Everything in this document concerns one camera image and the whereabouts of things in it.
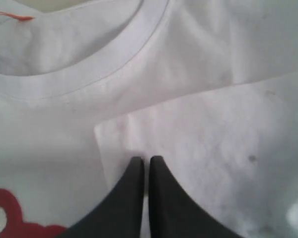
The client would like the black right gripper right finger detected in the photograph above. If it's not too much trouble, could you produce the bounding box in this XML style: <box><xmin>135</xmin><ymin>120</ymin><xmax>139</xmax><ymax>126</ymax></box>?
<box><xmin>149</xmin><ymin>156</ymin><xmax>240</xmax><ymax>238</ymax></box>

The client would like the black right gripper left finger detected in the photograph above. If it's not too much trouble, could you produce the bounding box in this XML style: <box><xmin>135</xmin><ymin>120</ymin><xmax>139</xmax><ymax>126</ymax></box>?
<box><xmin>58</xmin><ymin>157</ymin><xmax>145</xmax><ymax>238</ymax></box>

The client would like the white t-shirt with red logo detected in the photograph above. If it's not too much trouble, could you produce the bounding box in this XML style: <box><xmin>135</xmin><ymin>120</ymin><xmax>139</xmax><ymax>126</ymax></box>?
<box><xmin>0</xmin><ymin>0</ymin><xmax>298</xmax><ymax>238</ymax></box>

